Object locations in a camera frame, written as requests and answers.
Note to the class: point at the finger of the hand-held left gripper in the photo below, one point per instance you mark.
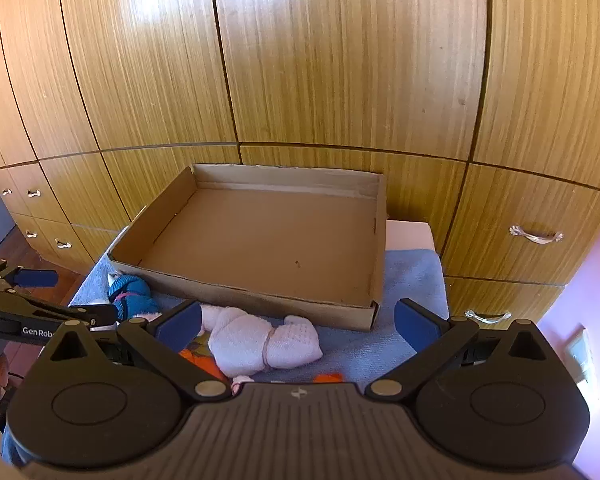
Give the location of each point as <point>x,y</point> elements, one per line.
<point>30,317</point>
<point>36,277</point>

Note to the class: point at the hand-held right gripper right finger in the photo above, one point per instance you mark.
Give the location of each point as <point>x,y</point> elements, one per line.
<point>415,325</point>

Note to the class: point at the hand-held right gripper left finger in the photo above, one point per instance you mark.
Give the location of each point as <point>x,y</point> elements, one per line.
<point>180,325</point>

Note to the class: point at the teal blue knit bundle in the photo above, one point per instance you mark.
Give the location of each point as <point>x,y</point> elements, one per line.
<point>132,297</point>

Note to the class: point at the white knit garment bundle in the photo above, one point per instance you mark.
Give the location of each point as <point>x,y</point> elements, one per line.
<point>260,340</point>

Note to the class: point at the shallow cardboard box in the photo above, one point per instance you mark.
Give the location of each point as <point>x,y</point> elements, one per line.
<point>260,240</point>

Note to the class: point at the blue towel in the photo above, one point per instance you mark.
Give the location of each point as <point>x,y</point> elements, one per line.
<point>410,275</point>

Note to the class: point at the wooden wardrobe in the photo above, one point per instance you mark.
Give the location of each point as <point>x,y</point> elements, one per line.
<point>330,60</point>

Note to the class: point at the wall socket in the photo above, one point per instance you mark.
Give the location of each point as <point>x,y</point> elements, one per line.
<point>582,355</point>

